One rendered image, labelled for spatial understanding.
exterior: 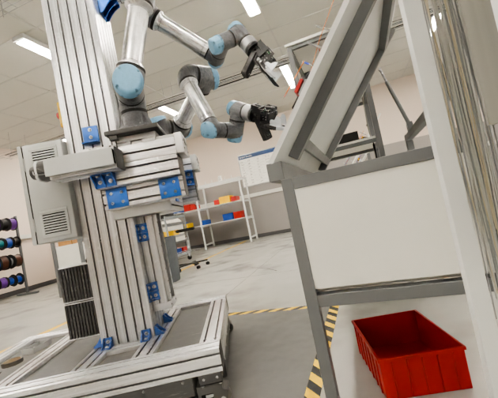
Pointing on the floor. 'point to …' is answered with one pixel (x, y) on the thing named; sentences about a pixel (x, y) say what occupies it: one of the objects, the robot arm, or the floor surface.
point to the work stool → (188, 248)
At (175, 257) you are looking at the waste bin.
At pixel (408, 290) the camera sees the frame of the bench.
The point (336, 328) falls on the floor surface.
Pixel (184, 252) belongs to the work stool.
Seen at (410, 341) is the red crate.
